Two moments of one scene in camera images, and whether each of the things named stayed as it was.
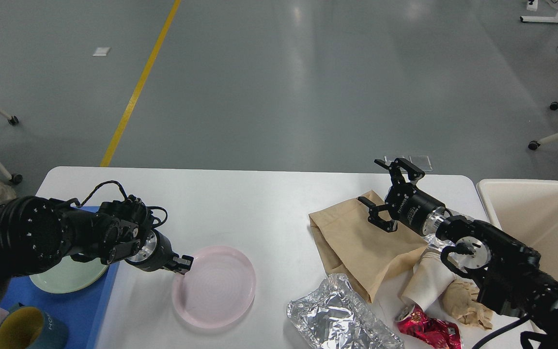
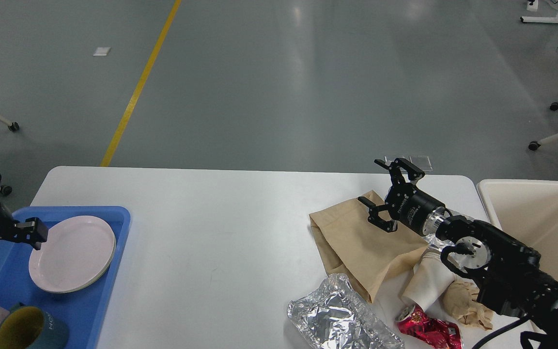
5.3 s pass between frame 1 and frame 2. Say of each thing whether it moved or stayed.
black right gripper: stayed
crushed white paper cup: stayed
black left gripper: moved
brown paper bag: stayed
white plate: moved
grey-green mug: stayed
